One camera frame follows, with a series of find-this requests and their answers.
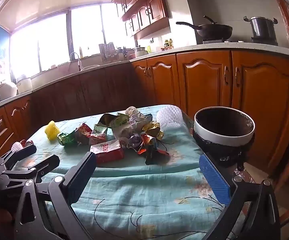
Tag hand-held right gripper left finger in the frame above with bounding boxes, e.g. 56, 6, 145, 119
15, 152, 97, 240

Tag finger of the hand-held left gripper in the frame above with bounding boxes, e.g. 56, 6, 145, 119
0, 144, 37, 170
2, 154, 60, 183

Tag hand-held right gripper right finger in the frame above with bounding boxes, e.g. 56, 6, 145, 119
199, 153, 282, 240

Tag red snack wrapper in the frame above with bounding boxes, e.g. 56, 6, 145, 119
75, 123, 95, 145

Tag white bin with black liner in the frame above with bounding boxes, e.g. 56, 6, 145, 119
193, 106, 255, 168

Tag red and white carton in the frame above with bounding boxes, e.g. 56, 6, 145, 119
90, 139, 125, 165

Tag silver foil mat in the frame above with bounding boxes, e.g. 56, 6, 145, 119
233, 166, 256, 184

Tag yellow foam fruit net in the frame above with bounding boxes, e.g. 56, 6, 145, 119
45, 120, 61, 142

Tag white rice cooker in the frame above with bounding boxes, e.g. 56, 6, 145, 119
0, 81, 18, 104

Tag pile of crumpled wrappers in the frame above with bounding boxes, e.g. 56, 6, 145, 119
57, 106, 171, 165

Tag white round cooker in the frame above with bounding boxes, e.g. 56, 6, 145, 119
16, 74, 33, 93

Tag large white foam fruit net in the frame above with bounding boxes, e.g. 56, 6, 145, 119
156, 104, 183, 128

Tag wooden base cabinets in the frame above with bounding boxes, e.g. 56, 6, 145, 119
0, 50, 289, 178

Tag chrome faucet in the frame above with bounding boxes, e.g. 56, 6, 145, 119
68, 52, 82, 72

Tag kitchen window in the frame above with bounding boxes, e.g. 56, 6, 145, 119
10, 4, 137, 80

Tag knife rack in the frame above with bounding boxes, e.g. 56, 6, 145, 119
99, 42, 117, 62

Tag white lidded pot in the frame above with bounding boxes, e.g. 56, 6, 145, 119
135, 45, 148, 57

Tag white kitchen countertop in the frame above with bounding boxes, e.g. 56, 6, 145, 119
0, 42, 289, 113

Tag gas stove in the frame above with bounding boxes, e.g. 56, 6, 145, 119
202, 37, 278, 47

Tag black wok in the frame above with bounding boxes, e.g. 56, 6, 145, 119
176, 15, 233, 40

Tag steel cooking pot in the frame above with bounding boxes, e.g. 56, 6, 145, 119
243, 16, 278, 39

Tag wooden wall cabinets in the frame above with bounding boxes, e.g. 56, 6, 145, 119
112, 0, 175, 39

